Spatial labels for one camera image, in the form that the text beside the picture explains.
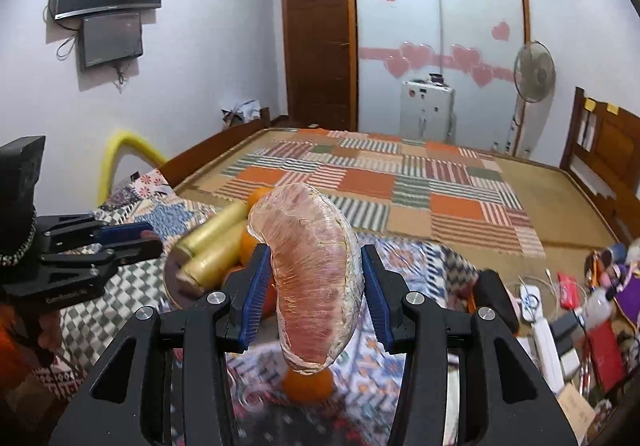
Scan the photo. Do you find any red packet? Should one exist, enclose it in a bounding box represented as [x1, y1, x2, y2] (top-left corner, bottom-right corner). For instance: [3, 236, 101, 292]
[556, 272, 581, 309]

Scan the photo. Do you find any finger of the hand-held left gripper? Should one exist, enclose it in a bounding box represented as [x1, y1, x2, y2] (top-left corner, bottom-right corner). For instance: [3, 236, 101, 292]
[40, 237, 164, 279]
[35, 213, 155, 253]

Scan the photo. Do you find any black wall cable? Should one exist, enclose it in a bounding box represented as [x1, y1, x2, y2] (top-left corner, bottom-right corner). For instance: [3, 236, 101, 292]
[42, 0, 82, 62]

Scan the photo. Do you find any pomelo wedge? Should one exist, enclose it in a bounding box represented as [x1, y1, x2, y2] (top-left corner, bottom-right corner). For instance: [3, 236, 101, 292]
[248, 182, 359, 373]

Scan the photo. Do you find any straw bed mat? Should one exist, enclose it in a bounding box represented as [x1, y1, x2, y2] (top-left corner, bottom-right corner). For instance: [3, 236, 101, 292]
[175, 126, 617, 254]

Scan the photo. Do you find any wooden bed headboard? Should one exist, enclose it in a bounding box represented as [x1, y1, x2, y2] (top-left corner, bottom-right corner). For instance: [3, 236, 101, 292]
[560, 87, 640, 247]

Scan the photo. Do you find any yellow sugarcane piece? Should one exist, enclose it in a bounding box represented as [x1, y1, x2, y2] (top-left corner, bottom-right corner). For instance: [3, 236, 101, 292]
[177, 203, 249, 253]
[180, 237, 247, 288]

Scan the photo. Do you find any red box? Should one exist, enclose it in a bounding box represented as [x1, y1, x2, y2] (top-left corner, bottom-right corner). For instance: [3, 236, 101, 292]
[587, 321, 628, 392]

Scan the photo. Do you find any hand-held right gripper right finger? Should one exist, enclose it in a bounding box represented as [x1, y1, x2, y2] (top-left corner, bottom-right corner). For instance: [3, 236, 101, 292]
[360, 243, 581, 446]

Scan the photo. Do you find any pile of clothes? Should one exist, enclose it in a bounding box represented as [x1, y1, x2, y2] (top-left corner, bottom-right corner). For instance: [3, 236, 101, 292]
[222, 100, 262, 128]

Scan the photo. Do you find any small white cabinet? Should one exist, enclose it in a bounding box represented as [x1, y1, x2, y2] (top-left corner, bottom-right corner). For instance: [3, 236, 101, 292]
[400, 78, 457, 143]

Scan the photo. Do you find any striped patchwork blanket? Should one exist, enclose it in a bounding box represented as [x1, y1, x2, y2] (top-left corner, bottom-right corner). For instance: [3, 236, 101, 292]
[220, 133, 547, 260]

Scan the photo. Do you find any purple plate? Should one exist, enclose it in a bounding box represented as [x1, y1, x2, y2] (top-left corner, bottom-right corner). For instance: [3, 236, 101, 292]
[164, 246, 236, 313]

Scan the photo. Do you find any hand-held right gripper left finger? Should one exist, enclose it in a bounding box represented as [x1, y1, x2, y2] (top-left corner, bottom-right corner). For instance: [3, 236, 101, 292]
[47, 243, 273, 446]

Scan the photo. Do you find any brown wooden door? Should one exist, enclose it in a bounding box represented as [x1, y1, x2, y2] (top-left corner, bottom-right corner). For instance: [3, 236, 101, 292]
[280, 0, 358, 132]

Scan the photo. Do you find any patterned patchwork cloth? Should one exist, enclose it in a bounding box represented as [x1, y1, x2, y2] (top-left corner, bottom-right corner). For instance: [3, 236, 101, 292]
[20, 168, 483, 446]

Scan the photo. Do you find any yellow foam tube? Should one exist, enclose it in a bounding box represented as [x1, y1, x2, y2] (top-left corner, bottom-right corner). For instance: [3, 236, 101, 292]
[98, 130, 168, 208]

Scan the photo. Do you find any person's left hand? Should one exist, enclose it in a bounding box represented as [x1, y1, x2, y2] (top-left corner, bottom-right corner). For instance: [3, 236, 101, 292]
[36, 313, 62, 363]

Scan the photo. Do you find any small tangerine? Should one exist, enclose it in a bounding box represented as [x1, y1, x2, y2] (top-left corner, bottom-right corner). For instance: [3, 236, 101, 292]
[282, 368, 333, 404]
[222, 266, 279, 318]

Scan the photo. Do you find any small wall monitor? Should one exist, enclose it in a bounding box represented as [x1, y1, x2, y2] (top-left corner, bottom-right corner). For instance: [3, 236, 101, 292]
[77, 11, 144, 69]

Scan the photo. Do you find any frosted sliding wardrobe door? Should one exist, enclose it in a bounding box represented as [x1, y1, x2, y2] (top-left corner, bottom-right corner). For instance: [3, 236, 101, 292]
[352, 0, 443, 137]
[432, 0, 526, 154]

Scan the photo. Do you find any large orange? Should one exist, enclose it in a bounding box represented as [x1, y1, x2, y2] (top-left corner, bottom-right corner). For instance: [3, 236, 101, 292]
[239, 225, 262, 271]
[247, 186, 277, 210]

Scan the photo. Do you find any wooden bed footboard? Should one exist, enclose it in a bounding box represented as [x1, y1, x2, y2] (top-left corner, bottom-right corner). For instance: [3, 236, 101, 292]
[157, 107, 271, 188]

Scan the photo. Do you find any standing fan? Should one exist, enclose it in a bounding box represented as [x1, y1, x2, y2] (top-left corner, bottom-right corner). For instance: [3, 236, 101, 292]
[509, 41, 557, 158]

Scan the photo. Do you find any white plastic bottle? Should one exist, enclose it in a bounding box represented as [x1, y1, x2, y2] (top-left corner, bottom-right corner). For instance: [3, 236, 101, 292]
[582, 288, 612, 329]

